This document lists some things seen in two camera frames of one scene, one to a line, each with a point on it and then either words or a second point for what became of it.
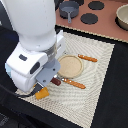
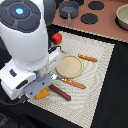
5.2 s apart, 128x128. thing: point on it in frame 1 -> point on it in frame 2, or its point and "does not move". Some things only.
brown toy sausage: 55,81 -> 61,92
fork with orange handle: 72,83 does not move
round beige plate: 71,66 does not move
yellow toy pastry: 42,93 does not move
